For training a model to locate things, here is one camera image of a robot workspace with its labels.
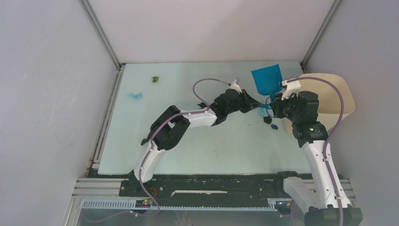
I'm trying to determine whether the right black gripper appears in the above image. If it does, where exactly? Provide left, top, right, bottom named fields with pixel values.
left=270, top=89, right=301, bottom=123

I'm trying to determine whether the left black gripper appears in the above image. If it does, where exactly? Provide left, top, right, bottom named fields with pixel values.
left=225, top=89, right=262, bottom=114

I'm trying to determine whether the blue hand brush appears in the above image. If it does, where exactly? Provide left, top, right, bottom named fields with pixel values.
left=260, top=96, right=275, bottom=118

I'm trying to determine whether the blue dustpan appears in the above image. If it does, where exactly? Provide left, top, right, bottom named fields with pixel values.
left=251, top=64, right=282, bottom=102

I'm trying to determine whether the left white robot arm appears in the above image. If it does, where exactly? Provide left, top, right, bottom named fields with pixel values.
left=129, top=88, right=262, bottom=196

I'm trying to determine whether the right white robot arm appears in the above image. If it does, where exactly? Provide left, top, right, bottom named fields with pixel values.
left=270, top=91, right=363, bottom=226

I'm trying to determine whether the teal paper scrap right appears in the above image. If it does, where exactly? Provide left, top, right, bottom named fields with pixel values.
left=258, top=108, right=266, bottom=117

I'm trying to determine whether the teal paper scrap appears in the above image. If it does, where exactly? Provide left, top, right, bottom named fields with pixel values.
left=128, top=92, right=143, bottom=99
left=258, top=108, right=266, bottom=117

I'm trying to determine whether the black paper scrap right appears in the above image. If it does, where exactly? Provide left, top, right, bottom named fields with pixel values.
left=263, top=116, right=272, bottom=124

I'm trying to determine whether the cream waste bin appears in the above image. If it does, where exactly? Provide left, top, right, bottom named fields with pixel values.
left=300, top=73, right=355, bottom=133

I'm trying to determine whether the green paper scrap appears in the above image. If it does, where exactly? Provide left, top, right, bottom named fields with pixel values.
left=152, top=76, right=159, bottom=83

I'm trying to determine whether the teal paper scrap left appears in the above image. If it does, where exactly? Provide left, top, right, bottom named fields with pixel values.
left=128, top=92, right=143, bottom=99

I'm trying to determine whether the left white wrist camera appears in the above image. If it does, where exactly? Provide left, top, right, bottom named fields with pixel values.
left=229, top=79, right=242, bottom=93

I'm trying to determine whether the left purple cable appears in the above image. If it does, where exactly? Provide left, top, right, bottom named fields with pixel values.
left=138, top=78, right=233, bottom=207

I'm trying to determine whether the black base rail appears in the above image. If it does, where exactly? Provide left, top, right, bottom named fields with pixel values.
left=118, top=171, right=312, bottom=207

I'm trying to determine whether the right aluminium frame post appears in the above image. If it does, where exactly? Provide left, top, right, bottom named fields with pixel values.
left=300, top=0, right=343, bottom=73

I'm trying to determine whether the aluminium frame post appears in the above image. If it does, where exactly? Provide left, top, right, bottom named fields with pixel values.
left=79, top=0, right=122, bottom=70
left=300, top=0, right=343, bottom=73

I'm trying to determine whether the white cable duct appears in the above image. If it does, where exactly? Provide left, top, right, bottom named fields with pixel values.
left=80, top=199, right=292, bottom=211

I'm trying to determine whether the left aluminium frame post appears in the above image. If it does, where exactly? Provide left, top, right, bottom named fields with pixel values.
left=79, top=0, right=122, bottom=70

